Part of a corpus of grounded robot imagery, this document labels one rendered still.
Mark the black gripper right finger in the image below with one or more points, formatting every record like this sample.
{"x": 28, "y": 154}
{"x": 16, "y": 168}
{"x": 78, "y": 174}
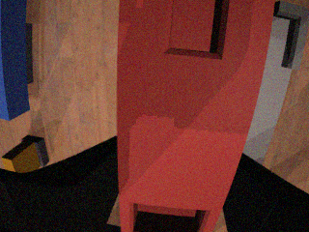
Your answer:
{"x": 260, "y": 201}

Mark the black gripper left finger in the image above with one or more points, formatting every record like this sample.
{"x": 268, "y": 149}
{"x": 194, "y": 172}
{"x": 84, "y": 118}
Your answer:
{"x": 72, "y": 195}

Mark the yellow rectangular block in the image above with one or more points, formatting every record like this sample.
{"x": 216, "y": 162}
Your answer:
{"x": 22, "y": 158}

